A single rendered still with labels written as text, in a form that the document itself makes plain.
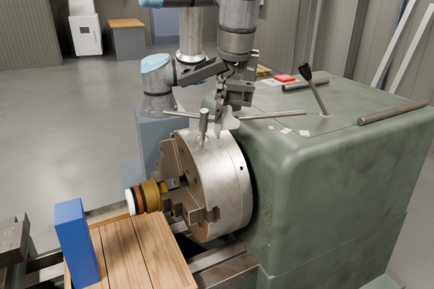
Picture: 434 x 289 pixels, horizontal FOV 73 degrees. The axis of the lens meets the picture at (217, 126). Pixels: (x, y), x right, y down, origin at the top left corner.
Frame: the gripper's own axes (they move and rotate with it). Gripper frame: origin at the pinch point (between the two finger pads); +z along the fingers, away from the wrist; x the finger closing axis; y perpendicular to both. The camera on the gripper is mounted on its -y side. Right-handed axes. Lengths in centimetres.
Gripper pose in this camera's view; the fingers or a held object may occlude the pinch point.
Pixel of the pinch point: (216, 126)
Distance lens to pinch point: 71.9
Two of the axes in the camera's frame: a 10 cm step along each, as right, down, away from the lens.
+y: 9.9, 1.2, -0.4
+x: 1.0, -5.7, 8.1
